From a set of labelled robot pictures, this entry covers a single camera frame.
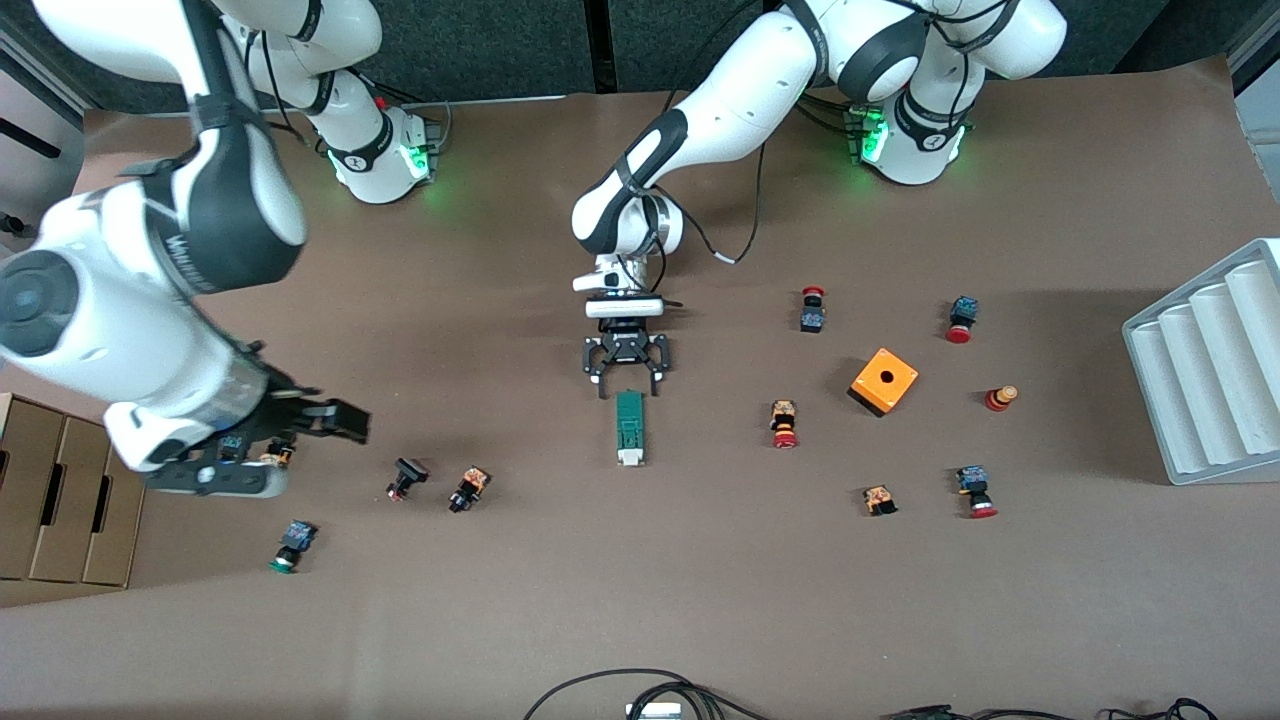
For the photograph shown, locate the green load switch white lever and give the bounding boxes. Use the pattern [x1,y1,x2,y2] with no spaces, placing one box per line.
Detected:
[614,389,648,467]

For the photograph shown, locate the black square pushbutton red base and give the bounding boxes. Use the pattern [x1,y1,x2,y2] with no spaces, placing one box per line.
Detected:
[385,457,431,502]

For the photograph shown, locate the brown cardboard box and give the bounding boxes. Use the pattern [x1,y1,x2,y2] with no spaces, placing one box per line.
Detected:
[0,392,154,589]

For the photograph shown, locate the black vertical divider strip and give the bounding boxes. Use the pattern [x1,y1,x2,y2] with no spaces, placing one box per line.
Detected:
[585,0,616,94]

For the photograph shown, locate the white ridged plastic tray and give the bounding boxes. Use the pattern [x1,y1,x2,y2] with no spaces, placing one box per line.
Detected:
[1121,237,1280,487]

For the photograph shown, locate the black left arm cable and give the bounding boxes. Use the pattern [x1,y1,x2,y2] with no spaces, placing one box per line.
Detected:
[680,135,771,267]

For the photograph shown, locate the orange button enclosure box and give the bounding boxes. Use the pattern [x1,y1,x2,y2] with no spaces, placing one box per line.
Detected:
[848,347,920,418]

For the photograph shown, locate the black base cable bundle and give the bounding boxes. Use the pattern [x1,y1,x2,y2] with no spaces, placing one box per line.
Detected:
[800,88,863,136]
[380,85,453,136]

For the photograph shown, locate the black looped cable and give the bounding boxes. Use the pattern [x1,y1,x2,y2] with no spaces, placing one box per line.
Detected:
[522,667,776,720]

